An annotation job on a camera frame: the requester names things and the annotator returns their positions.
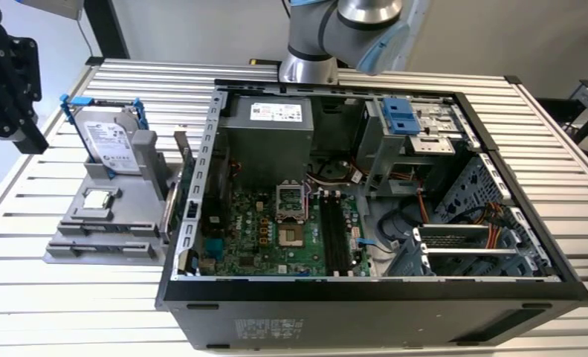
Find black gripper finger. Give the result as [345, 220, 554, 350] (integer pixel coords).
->
[14, 120, 50, 155]

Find RAM slot white clips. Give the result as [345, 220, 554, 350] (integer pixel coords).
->
[322, 190, 341, 277]
[334, 190, 354, 277]

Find hard disk in blue carrier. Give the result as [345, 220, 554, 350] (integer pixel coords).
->
[61, 94, 150, 178]

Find silver CPU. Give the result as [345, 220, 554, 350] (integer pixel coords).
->
[83, 189, 115, 210]

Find grey plastic parts rack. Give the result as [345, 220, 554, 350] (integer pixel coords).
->
[43, 129, 189, 266]

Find black case fan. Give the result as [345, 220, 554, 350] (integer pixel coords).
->
[213, 147, 234, 211]

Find grey power supply unit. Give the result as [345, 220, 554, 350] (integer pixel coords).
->
[221, 95, 315, 189]

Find thin metal locking lever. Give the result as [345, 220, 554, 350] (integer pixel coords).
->
[305, 180, 315, 224]

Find CPU socket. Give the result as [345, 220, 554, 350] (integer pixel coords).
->
[277, 221, 309, 249]

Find green motherboard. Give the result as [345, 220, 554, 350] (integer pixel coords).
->
[199, 187, 374, 278]

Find blue plastic drive latch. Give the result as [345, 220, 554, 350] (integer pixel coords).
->
[382, 97, 421, 135]

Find black open PC case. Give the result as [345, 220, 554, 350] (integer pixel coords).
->
[154, 76, 588, 351]

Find silver perforated disk bay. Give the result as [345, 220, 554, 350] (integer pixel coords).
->
[386, 222, 555, 278]

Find black upright post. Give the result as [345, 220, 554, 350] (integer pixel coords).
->
[82, 0, 130, 60]

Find silver socket cover frame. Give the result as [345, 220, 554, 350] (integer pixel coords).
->
[275, 181, 309, 221]

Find white yellow wire bundle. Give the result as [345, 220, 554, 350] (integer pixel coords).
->
[305, 158, 367, 189]

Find black looped cable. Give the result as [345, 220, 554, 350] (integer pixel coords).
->
[377, 208, 417, 254]

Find red yellow power wires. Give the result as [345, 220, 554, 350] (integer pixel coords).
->
[391, 169, 418, 185]

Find single orange wire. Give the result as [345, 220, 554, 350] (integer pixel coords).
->
[417, 187, 429, 226]

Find red orange yellow wire bundle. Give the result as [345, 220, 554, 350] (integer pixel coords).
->
[485, 202, 506, 251]

